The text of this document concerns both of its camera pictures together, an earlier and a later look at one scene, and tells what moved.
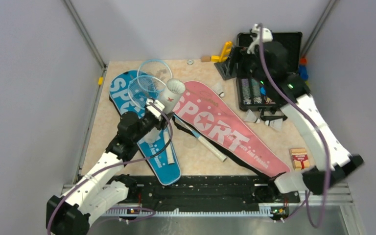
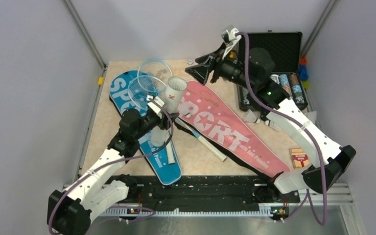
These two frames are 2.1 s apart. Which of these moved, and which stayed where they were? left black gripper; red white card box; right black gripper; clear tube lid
Moved: right black gripper
Stayed: left black gripper; red white card box; clear tube lid
